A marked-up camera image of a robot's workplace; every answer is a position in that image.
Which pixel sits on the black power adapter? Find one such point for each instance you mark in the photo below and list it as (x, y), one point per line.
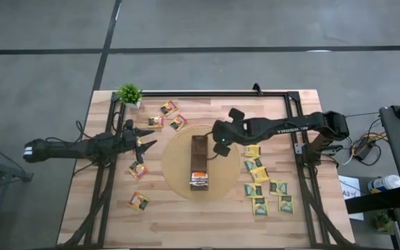
(364, 151)

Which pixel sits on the black aluminium table frame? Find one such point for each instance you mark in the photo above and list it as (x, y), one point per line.
(193, 93)

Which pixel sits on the grey metal bracket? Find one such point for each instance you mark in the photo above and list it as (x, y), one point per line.
(299, 147)

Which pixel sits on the round woven straw placemat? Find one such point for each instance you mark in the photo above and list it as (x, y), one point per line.
(179, 163)

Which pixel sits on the grey metal stand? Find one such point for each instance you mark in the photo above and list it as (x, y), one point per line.
(5, 171)

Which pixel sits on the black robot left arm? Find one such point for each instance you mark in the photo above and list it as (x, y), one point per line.
(64, 150)

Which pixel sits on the white blue bottle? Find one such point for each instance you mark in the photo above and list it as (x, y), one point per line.
(385, 183)

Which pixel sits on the brown wooden tea box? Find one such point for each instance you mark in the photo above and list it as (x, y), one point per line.
(199, 159)

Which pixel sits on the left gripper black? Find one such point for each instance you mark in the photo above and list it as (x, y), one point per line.
(128, 139)

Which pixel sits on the mango magic tea packet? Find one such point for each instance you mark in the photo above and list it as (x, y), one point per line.
(137, 170)
(168, 108)
(138, 201)
(156, 121)
(137, 139)
(178, 122)

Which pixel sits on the black desk bar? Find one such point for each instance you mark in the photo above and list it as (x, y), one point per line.
(373, 203)

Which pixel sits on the white paper sheet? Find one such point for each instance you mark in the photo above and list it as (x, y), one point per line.
(347, 184)

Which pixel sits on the green plant in white pot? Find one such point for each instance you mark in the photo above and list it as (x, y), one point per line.
(129, 93)

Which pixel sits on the small potted plant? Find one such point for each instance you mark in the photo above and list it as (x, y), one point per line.
(384, 222)

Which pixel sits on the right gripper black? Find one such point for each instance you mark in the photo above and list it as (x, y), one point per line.
(227, 133)

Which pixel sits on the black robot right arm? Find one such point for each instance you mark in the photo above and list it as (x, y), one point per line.
(290, 128)

